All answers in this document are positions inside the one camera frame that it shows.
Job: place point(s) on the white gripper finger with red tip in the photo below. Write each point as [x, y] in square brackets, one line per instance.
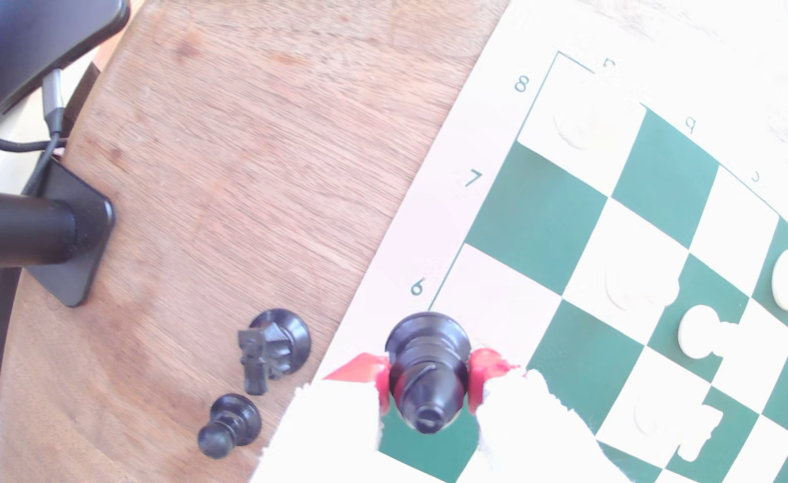
[528, 436]
[330, 429]

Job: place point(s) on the black chess bishop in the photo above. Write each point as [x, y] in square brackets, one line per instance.
[427, 369]

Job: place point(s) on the black chess pawn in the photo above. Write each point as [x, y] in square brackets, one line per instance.
[232, 422]

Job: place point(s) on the black chess knight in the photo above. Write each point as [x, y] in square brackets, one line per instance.
[276, 345]

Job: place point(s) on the green and white chess mat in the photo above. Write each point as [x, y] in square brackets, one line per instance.
[535, 221]

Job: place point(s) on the black monitor stand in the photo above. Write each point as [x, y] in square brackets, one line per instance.
[58, 228]

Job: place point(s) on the black LG monitor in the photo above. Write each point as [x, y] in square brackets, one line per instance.
[24, 40]

